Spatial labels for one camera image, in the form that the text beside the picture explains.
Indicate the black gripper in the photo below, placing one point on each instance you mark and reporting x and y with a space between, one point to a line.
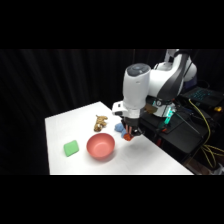
132 123

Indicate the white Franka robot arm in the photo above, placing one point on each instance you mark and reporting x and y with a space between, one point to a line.
160 80

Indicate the pink bowl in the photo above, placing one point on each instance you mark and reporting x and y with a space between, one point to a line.
100 145

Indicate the blue plush toy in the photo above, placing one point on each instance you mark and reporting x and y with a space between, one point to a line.
119 128

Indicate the brown plush toy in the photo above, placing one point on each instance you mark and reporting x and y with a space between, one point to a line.
99 122

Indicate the black robot stand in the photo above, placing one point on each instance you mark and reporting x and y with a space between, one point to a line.
186 133

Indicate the green sponge block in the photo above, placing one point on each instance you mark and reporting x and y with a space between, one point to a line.
71 148

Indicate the black laptop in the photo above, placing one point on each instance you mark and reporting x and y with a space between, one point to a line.
204 96

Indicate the small yellow connector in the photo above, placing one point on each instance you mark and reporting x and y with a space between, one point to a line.
217 108

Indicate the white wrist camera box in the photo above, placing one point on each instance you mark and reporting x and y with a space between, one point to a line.
118 108

